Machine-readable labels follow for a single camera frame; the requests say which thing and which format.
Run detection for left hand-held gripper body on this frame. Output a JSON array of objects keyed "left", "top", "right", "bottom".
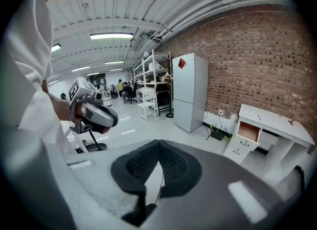
[{"left": 68, "top": 76, "right": 119, "bottom": 135}]

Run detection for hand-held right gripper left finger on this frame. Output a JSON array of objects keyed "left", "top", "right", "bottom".
[{"left": 110, "top": 139, "right": 159, "bottom": 227}]

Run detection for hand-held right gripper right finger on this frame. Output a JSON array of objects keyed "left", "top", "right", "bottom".
[{"left": 158, "top": 139, "right": 203, "bottom": 198}]

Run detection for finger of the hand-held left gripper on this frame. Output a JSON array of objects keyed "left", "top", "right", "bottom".
[{"left": 108, "top": 111, "right": 119, "bottom": 129}]

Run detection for brown cardboard box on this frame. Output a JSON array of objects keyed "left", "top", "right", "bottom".
[{"left": 234, "top": 121, "right": 263, "bottom": 150}]

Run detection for person's left forearm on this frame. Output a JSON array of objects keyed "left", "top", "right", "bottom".
[{"left": 48, "top": 92, "right": 72, "bottom": 122}]

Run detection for black office chair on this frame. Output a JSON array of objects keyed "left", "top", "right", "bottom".
[{"left": 125, "top": 83, "right": 138, "bottom": 105}]

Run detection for white desk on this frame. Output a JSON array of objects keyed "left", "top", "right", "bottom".
[{"left": 222, "top": 103, "right": 316, "bottom": 185}]

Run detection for white cart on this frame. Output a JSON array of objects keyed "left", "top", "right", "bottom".
[{"left": 102, "top": 90, "right": 112, "bottom": 107}]

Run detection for white step chair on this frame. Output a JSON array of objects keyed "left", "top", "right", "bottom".
[{"left": 137, "top": 89, "right": 159, "bottom": 121}]

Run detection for black router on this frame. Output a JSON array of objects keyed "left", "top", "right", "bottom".
[{"left": 210, "top": 124, "right": 228, "bottom": 141}]

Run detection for white shelving unit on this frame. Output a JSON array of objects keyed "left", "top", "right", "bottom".
[{"left": 133, "top": 49, "right": 171, "bottom": 122}]

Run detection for black coat rack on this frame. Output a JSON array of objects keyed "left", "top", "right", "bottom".
[{"left": 165, "top": 52, "right": 174, "bottom": 119}]

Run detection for wooden clothes hanger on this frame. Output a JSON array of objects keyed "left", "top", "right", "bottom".
[{"left": 159, "top": 72, "right": 174, "bottom": 83}]

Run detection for white refrigerator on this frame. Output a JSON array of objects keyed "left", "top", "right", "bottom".
[{"left": 172, "top": 52, "right": 209, "bottom": 134}]

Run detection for ceiling air vent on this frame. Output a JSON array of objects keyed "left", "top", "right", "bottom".
[{"left": 133, "top": 37, "right": 145, "bottom": 52}]

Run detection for ceiling strip lights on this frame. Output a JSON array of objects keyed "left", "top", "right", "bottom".
[{"left": 48, "top": 33, "right": 134, "bottom": 86}]

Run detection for person's white shirt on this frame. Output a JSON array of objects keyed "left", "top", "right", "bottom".
[{"left": 4, "top": 0, "right": 77, "bottom": 155}]

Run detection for white ceiling pipe bundle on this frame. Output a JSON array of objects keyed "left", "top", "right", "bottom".
[{"left": 152, "top": 0, "right": 295, "bottom": 42}]

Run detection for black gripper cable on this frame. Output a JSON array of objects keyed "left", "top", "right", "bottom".
[{"left": 88, "top": 130, "right": 102, "bottom": 151}]

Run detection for white floor cable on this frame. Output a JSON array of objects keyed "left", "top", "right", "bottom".
[{"left": 190, "top": 132, "right": 211, "bottom": 143}]

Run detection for yellow cable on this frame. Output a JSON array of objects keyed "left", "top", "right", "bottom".
[{"left": 210, "top": 124, "right": 233, "bottom": 141}]

